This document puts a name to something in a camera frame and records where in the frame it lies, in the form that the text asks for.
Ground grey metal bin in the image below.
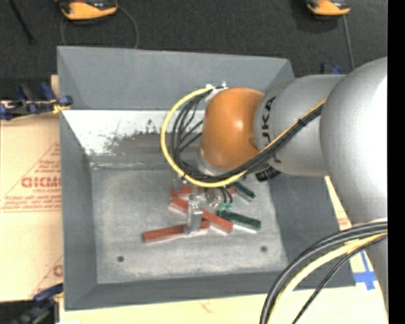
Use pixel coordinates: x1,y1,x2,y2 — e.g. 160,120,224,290
56,45,356,310

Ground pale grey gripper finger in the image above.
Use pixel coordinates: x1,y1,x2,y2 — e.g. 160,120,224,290
187,194,196,234
194,205,204,234

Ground red-brown flat block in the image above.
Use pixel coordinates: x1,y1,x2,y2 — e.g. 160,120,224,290
142,223,211,244
168,196,234,236

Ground dark green flat block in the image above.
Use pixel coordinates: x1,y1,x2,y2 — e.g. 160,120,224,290
218,210,262,234
234,182,257,203

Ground brown cardboard board red print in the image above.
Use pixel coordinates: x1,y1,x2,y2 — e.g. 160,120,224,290
0,74,65,303

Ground black cylinder on white bracket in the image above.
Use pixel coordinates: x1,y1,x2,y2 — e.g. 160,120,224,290
254,165,281,183

